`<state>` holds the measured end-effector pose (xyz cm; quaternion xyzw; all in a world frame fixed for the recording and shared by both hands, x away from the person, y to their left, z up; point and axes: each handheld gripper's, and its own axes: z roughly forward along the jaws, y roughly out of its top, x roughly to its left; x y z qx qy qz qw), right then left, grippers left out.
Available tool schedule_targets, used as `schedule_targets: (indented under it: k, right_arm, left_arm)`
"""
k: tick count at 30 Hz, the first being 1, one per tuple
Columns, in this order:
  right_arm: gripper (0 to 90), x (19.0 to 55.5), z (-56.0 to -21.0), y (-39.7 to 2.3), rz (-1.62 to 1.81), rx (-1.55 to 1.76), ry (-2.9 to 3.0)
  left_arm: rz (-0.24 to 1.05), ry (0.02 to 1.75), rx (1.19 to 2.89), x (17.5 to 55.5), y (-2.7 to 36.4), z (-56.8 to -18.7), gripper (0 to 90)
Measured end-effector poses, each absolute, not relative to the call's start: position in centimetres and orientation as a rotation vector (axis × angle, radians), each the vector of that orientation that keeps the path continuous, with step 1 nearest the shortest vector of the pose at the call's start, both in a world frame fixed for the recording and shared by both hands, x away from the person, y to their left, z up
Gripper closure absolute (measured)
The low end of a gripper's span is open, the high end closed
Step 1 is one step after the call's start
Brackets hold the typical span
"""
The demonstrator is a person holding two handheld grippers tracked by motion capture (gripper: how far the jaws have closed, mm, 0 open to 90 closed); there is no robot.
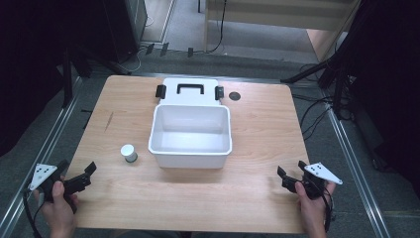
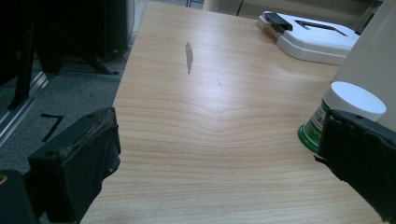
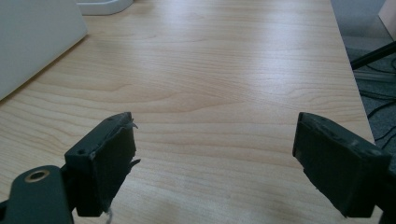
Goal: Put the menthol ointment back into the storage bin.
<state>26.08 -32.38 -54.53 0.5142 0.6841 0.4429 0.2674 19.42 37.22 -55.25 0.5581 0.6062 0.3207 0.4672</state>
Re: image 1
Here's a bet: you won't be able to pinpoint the small grey cylinder cup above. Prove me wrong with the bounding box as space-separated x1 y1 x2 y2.
120 144 139 164

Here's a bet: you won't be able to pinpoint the light wooden furniture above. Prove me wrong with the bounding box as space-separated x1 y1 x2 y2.
203 0 362 63

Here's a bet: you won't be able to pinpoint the dark curtain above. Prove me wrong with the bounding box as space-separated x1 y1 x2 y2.
340 0 420 192
0 0 110 157

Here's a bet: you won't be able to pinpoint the white plastic storage box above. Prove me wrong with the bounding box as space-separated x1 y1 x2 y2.
148 77 233 170

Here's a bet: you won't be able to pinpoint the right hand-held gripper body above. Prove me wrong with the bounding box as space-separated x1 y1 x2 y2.
280 161 344 200

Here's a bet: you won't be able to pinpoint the white floor cable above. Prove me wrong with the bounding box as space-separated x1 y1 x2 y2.
117 14 157 74

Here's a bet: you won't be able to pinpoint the person's right hand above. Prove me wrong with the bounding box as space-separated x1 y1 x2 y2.
294 180 337 232

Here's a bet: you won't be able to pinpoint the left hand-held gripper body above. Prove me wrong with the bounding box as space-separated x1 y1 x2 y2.
27 162 92 213

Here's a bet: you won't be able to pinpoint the metal floor rail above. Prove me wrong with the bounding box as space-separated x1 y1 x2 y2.
326 107 392 238
0 76 83 236

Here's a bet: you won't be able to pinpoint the black metal stand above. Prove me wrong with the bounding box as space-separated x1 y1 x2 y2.
60 48 75 109

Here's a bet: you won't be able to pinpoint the black floor cables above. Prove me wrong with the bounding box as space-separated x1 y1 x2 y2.
291 93 335 142

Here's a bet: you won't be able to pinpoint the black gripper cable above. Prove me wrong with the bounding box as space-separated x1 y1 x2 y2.
306 179 336 233
22 188 45 238

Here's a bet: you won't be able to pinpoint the black hanging cable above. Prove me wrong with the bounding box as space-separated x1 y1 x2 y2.
207 0 229 55

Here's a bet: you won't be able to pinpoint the person's left hand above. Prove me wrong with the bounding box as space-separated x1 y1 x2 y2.
34 179 80 237

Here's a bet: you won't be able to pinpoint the black tripod stand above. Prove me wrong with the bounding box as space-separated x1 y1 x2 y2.
279 49 356 121

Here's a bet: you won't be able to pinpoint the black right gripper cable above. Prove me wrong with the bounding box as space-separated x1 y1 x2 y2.
306 179 336 233

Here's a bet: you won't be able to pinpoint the black cabinet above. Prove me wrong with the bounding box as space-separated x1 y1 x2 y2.
98 0 149 64

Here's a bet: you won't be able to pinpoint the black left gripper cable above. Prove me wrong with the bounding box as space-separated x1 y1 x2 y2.
22 188 45 238

